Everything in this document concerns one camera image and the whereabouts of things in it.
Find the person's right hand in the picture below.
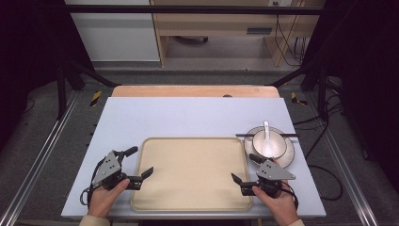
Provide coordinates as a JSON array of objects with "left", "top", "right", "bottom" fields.
[{"left": 251, "top": 157, "right": 300, "bottom": 226}]

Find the light wooden table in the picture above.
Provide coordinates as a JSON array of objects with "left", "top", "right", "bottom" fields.
[{"left": 111, "top": 85, "right": 280, "bottom": 99}]

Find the black looped floor cable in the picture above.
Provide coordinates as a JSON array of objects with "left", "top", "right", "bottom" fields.
[{"left": 306, "top": 163, "right": 344, "bottom": 202}]

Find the hand-held gripper cable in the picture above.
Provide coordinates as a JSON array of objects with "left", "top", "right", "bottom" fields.
[
  {"left": 280, "top": 181, "right": 300, "bottom": 211},
  {"left": 79, "top": 156, "right": 107, "bottom": 207}
]

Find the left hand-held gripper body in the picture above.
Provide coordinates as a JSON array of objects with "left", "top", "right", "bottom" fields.
[{"left": 91, "top": 150, "right": 143, "bottom": 191}]

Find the black curtain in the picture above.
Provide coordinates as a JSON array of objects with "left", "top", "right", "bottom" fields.
[
  {"left": 0, "top": 0, "right": 95, "bottom": 153},
  {"left": 305, "top": 0, "right": 399, "bottom": 191}
]

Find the white cabinet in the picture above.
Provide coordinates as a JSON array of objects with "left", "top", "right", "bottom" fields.
[{"left": 63, "top": 0, "right": 161, "bottom": 62}]

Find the white plate with dark rim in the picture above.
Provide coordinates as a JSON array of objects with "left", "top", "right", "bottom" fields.
[{"left": 243, "top": 125, "right": 296, "bottom": 170}]

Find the white ceramic spoon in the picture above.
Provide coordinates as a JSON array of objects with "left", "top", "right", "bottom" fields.
[{"left": 261, "top": 120, "right": 278, "bottom": 157}]

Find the light wooden desk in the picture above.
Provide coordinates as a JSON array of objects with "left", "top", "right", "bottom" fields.
[{"left": 150, "top": 0, "right": 327, "bottom": 68}]

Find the aluminium floor rail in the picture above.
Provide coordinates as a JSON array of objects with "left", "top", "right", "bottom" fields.
[
  {"left": 0, "top": 89, "right": 80, "bottom": 226},
  {"left": 304, "top": 92, "right": 381, "bottom": 226}
]

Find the beige rectangular tray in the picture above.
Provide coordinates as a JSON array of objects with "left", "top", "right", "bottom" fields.
[{"left": 130, "top": 137, "right": 254, "bottom": 213}]

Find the white bowl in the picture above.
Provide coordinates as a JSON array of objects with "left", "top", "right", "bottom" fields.
[{"left": 251, "top": 129, "right": 288, "bottom": 159}]

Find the black horizontal frame bar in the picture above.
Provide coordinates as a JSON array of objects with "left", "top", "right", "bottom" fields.
[{"left": 63, "top": 4, "right": 325, "bottom": 16}]

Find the right hand-held gripper cable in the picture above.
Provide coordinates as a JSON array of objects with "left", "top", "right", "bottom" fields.
[{"left": 280, "top": 181, "right": 300, "bottom": 211}]

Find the person's left hand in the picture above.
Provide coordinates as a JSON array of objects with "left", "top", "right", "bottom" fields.
[{"left": 88, "top": 178, "right": 131, "bottom": 219}]

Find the bundle of hanging black cables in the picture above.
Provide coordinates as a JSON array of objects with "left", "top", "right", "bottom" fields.
[{"left": 273, "top": 1, "right": 310, "bottom": 68}]

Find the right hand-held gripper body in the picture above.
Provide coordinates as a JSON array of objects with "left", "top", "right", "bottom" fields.
[{"left": 239, "top": 158, "right": 296, "bottom": 200}]

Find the black metal frame stand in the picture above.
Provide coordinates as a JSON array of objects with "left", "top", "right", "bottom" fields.
[
  {"left": 56, "top": 58, "right": 121, "bottom": 121},
  {"left": 268, "top": 60, "right": 331, "bottom": 122}
]

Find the left hand-held gripper cable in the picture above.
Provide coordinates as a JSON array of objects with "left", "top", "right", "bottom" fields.
[{"left": 79, "top": 156, "right": 107, "bottom": 207}]

